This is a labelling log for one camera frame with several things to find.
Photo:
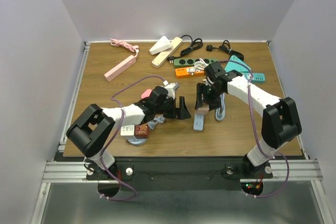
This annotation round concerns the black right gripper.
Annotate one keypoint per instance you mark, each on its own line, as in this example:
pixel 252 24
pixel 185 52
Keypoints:
pixel 201 88

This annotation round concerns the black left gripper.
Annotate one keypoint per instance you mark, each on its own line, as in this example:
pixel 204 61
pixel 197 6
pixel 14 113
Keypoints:
pixel 181 113

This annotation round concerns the pink cube socket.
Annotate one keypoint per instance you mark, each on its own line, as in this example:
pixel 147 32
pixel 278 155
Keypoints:
pixel 203 110

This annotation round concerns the light blue power strip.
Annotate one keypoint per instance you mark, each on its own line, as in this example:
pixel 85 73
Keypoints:
pixel 198 122

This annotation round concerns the dark red cube socket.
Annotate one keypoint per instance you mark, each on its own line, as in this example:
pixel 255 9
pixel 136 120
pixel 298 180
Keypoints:
pixel 142 131

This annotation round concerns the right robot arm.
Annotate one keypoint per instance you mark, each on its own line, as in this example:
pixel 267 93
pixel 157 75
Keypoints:
pixel 280 118

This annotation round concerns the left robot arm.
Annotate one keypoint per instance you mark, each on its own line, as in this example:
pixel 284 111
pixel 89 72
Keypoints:
pixel 90 131

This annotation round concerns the pink plug adapter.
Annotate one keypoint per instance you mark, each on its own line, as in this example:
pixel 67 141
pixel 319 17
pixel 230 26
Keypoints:
pixel 146 93

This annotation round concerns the orange power strip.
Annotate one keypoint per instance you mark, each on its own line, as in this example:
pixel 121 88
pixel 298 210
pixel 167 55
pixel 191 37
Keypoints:
pixel 188 72

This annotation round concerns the green power strip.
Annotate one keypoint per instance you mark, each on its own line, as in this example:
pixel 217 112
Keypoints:
pixel 181 62

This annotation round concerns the teal triangular socket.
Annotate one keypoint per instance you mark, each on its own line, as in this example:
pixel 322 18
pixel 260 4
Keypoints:
pixel 236 64

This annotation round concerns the round blue socket base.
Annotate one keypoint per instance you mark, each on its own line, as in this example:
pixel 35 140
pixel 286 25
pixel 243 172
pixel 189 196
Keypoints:
pixel 136 141

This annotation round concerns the white cube socket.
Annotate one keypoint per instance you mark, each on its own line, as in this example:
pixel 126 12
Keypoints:
pixel 128 131

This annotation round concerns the beige power strip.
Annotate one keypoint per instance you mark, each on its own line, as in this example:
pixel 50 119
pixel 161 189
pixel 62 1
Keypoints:
pixel 161 58

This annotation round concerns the teal rectangular power strip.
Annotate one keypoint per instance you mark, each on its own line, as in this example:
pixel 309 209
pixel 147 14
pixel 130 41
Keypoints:
pixel 255 77

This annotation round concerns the white triangular socket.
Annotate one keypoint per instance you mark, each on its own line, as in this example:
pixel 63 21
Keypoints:
pixel 161 45

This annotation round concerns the pink power strip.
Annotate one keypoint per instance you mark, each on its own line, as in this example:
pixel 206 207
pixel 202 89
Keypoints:
pixel 119 68

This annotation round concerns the grey-blue plug with cable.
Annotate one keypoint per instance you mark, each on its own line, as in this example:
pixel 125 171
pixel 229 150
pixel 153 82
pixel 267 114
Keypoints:
pixel 158 120

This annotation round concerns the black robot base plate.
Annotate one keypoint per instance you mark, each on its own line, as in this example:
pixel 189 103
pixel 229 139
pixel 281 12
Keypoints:
pixel 176 173

